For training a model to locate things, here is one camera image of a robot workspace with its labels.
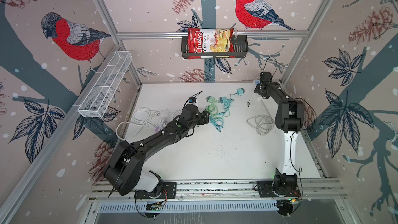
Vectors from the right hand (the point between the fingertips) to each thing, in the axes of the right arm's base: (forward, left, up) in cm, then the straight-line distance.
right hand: (259, 91), depth 109 cm
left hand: (-28, +38, +12) cm, 48 cm away
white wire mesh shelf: (-34, +87, +28) cm, 98 cm away
